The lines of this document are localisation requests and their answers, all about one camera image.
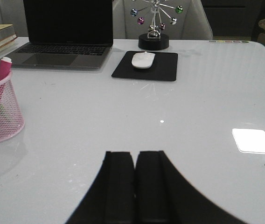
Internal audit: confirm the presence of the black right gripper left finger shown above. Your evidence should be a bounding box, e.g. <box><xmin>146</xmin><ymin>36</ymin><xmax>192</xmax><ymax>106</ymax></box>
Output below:
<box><xmin>66</xmin><ymin>152</ymin><xmax>135</xmax><ymax>224</ymax></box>

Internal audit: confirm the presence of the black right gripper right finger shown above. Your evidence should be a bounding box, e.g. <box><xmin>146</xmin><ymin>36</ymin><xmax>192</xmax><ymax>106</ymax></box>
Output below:
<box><xmin>135</xmin><ymin>151</ymin><xmax>242</xmax><ymax>224</ymax></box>

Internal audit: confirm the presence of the black mouse pad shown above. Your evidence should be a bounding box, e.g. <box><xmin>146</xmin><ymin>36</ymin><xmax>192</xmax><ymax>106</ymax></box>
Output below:
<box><xmin>111</xmin><ymin>50</ymin><xmax>179</xmax><ymax>82</ymax></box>

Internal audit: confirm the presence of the white computer mouse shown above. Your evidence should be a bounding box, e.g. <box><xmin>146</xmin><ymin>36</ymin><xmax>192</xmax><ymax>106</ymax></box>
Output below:
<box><xmin>132</xmin><ymin>51</ymin><xmax>155</xmax><ymax>69</ymax></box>

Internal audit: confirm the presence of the grey laptop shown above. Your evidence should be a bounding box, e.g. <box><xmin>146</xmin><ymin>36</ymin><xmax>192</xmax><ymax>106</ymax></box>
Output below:
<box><xmin>7</xmin><ymin>0</ymin><xmax>113</xmax><ymax>70</ymax></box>

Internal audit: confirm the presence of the grey left armchair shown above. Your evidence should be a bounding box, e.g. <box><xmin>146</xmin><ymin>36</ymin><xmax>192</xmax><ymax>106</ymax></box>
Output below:
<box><xmin>0</xmin><ymin>0</ymin><xmax>28</xmax><ymax>37</ymax></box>

